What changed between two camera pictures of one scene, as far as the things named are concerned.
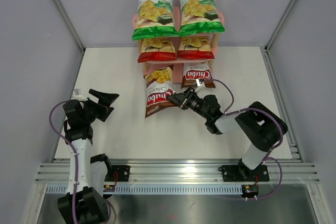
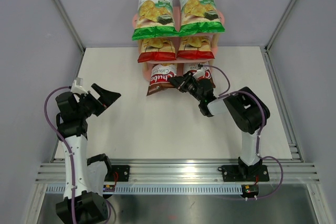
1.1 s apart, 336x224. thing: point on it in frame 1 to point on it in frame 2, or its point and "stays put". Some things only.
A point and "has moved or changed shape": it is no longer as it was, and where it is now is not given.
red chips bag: (156, 50) stays put
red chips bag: (195, 48) stays put
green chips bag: (199, 13) stays put
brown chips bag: (194, 71) stays put
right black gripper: (177, 98) to (177, 81)
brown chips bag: (159, 86) has moved or changed shape
